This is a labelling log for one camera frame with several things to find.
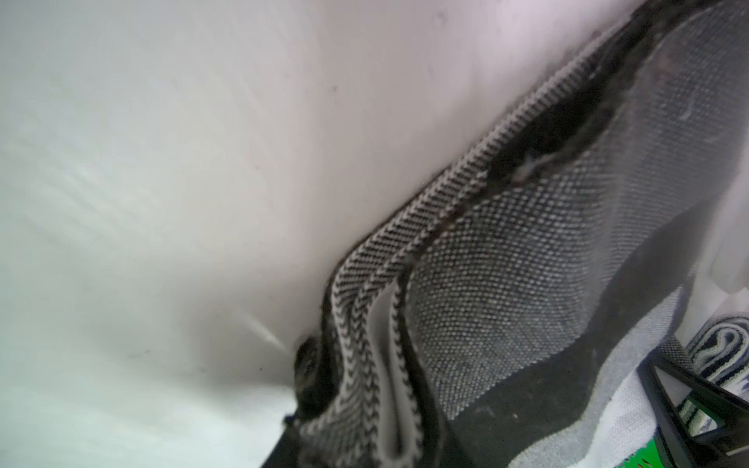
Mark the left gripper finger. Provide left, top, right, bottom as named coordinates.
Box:
left=638, top=356, right=748, bottom=468

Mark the green plastic basket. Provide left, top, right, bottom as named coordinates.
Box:
left=616, top=439, right=664, bottom=468

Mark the black white checkered scarf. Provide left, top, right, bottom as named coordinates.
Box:
left=265, top=1, right=748, bottom=467

